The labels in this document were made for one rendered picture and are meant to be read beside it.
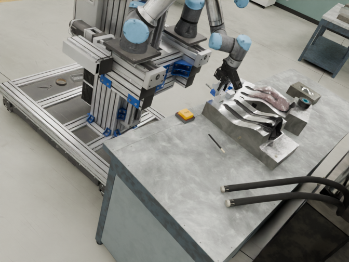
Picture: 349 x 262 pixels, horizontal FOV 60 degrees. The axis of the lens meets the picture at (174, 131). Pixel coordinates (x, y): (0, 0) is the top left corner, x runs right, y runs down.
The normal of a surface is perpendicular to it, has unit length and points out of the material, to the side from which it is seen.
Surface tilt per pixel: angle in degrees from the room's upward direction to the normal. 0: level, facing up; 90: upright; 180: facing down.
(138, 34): 97
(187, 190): 0
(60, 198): 0
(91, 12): 90
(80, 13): 90
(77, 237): 0
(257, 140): 90
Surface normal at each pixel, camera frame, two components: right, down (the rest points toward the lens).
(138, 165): 0.27, -0.74
